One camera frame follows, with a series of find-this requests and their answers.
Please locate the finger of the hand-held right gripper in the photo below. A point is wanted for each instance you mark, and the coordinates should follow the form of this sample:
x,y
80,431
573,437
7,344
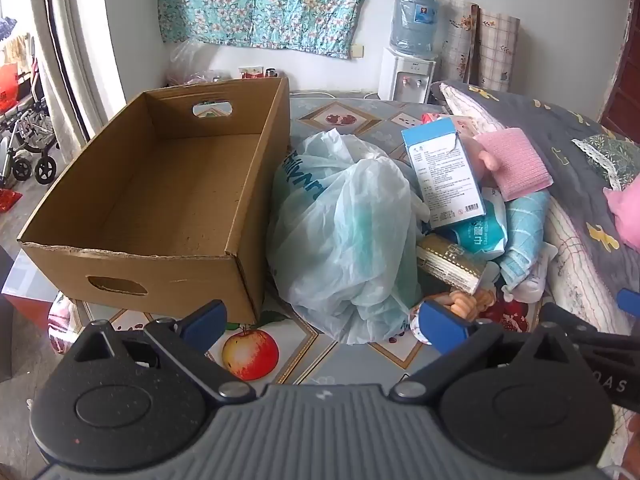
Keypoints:
x,y
570,322
630,301

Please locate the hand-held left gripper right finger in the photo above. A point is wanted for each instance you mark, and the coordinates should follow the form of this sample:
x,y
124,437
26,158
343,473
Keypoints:
x,y
442,327

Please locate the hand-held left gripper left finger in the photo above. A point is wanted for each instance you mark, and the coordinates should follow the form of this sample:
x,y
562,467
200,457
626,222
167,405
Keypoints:
x,y
207,320

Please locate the orange striped cloth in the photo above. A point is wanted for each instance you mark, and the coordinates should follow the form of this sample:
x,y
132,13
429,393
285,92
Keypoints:
x,y
465,305

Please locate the brown cardboard box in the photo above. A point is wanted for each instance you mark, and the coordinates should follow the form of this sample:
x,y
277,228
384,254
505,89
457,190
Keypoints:
x,y
150,185

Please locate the gold box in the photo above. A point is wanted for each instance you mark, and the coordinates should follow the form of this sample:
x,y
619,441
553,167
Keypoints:
x,y
445,260

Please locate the teal wet wipes pack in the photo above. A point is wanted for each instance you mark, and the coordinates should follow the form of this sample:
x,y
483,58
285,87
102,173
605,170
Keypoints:
x,y
480,240

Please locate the teal striped cloth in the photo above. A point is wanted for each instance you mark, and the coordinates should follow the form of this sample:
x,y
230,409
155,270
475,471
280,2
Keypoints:
x,y
525,230

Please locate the white plastic bag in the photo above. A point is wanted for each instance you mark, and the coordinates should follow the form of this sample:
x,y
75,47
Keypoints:
x,y
340,220

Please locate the blue and white carton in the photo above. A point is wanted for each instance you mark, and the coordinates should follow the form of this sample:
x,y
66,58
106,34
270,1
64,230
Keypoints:
x,y
445,175

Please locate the pink towel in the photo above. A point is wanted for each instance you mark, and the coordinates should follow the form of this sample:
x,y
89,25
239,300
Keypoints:
x,y
515,165

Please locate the grey quilt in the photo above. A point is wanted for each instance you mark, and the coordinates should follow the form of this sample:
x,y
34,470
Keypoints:
x,y
550,125

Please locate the brown wooden door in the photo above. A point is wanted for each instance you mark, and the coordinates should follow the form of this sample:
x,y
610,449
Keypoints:
x,y
627,90

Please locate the red cans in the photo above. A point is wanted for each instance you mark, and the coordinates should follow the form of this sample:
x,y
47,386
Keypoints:
x,y
252,72

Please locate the white water dispenser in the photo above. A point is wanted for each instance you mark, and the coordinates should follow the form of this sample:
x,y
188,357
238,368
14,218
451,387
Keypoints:
x,y
405,75

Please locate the clear plastic bag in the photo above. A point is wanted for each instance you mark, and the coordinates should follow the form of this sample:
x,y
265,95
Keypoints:
x,y
190,65

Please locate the wheelchair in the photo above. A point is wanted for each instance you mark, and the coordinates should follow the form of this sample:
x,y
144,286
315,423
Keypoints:
x,y
30,135

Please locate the checked wallpaper roll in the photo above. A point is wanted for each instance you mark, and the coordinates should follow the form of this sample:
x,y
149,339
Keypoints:
x,y
497,50

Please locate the floral wallpaper roll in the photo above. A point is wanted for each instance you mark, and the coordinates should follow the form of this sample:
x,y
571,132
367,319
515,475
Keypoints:
x,y
457,40

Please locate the white curtain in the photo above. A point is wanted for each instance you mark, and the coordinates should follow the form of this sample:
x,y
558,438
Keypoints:
x,y
75,60

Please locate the blue water bottle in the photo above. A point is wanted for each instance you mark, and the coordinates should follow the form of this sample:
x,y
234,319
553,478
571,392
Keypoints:
x,y
415,25

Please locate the wall socket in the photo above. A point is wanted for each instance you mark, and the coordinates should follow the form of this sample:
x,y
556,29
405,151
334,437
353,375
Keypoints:
x,y
357,51

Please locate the teal floral wall cloth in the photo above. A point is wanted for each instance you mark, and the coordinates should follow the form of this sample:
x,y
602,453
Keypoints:
x,y
260,0

